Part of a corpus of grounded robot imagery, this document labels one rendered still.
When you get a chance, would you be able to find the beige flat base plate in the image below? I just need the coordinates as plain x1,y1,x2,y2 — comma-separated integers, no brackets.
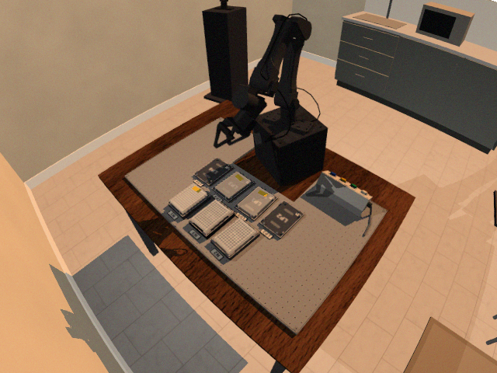
125,117,388,335

